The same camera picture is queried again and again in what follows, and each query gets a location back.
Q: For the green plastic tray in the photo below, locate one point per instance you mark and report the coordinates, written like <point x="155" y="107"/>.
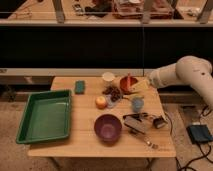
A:
<point x="46" y="117"/>

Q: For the green sponge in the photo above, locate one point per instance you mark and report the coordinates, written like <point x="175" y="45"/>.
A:
<point x="79" y="87"/>

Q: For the orange bowl with utensil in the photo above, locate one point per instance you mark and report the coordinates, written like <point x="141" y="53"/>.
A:
<point x="126" y="82"/>

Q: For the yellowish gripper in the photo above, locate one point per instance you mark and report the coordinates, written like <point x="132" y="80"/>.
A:
<point x="141" y="85"/>

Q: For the purple bowl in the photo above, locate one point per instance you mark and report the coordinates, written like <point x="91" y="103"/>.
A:
<point x="108" y="128"/>

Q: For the small black box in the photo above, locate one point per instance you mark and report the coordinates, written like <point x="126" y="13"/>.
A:
<point x="159" y="122"/>

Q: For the blue cup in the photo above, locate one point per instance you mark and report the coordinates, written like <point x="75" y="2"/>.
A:
<point x="137" y="104"/>

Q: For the blue power box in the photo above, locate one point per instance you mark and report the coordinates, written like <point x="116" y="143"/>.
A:
<point x="199" y="134"/>

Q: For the small metal clip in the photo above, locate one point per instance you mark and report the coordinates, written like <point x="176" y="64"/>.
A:
<point x="152" y="145"/>

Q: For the black eyeglasses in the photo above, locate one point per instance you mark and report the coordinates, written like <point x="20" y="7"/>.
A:
<point x="136" y="115"/>

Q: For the dark grape bunch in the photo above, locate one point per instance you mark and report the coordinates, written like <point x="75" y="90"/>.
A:
<point x="113" y="92"/>

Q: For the white cup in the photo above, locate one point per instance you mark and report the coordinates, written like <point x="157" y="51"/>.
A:
<point x="108" y="78"/>

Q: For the black stapler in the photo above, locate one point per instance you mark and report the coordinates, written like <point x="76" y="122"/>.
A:
<point x="135" y="124"/>

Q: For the orange apple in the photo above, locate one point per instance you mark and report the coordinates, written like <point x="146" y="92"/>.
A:
<point x="100" y="102"/>

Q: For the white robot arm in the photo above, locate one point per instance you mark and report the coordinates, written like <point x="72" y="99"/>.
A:
<point x="189" y="70"/>

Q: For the wooden table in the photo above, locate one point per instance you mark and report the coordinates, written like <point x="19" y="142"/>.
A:
<point x="84" y="143"/>

